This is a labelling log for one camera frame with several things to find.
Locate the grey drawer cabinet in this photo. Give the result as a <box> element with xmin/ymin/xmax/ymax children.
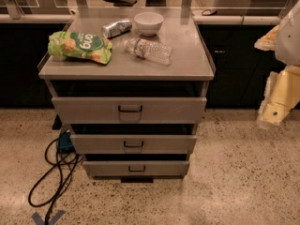
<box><xmin>39</xmin><ymin>7</ymin><xmax>215</xmax><ymax>178</ymax></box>

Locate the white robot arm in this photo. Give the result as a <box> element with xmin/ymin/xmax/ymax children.
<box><xmin>254</xmin><ymin>1</ymin><xmax>300</xmax><ymax>129</ymax></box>

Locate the grey bottom drawer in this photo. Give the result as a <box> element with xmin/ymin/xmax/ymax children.
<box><xmin>83</xmin><ymin>160</ymin><xmax>189</xmax><ymax>177</ymax></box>

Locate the grey drawer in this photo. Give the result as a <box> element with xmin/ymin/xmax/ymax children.
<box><xmin>52</xmin><ymin>97</ymin><xmax>206</xmax><ymax>124</ymax></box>
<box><xmin>70</xmin><ymin>134</ymin><xmax>196</xmax><ymax>154</ymax></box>
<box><xmin>83</xmin><ymin>160</ymin><xmax>189</xmax><ymax>177</ymax></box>

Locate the black cable on ledge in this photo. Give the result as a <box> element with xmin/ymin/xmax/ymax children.
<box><xmin>201</xmin><ymin>8</ymin><xmax>218</xmax><ymax>17</ymax></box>

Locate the black floor cable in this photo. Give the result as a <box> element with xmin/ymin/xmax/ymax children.
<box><xmin>27</xmin><ymin>137</ymin><xmax>83</xmax><ymax>225</ymax></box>

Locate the black office chair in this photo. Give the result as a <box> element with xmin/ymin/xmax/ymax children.
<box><xmin>103</xmin><ymin>0</ymin><xmax>137</xmax><ymax>7</ymax></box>

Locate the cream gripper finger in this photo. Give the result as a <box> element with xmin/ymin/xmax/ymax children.
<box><xmin>257</xmin><ymin>72</ymin><xmax>291</xmax><ymax>129</ymax></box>
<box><xmin>254</xmin><ymin>25</ymin><xmax>279</xmax><ymax>51</ymax></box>

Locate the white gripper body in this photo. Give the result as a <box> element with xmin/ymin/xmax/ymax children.
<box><xmin>271</xmin><ymin>66</ymin><xmax>300</xmax><ymax>110</ymax></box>

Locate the silver soda can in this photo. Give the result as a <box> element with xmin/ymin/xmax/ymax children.
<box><xmin>101</xmin><ymin>19</ymin><xmax>132</xmax><ymax>38</ymax></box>

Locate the green chip bag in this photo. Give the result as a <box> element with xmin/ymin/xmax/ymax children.
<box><xmin>48</xmin><ymin>31</ymin><xmax>113</xmax><ymax>65</ymax></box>

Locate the blue tape cross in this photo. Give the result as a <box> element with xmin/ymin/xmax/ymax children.
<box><xmin>30</xmin><ymin>209</ymin><xmax>67</xmax><ymax>225</ymax></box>

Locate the grey top drawer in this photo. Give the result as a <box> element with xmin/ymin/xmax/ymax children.
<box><xmin>52</xmin><ymin>97</ymin><xmax>206</xmax><ymax>124</ymax></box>

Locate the white bowl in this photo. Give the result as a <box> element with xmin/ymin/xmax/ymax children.
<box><xmin>134</xmin><ymin>12</ymin><xmax>164</xmax><ymax>37</ymax></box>

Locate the blue power adapter box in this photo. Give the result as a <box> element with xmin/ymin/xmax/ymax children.
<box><xmin>57</xmin><ymin>131</ymin><xmax>74</xmax><ymax>153</ymax></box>

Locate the clear plastic water bottle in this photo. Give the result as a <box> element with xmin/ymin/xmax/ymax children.
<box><xmin>124</xmin><ymin>37</ymin><xmax>173</xmax><ymax>66</ymax></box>

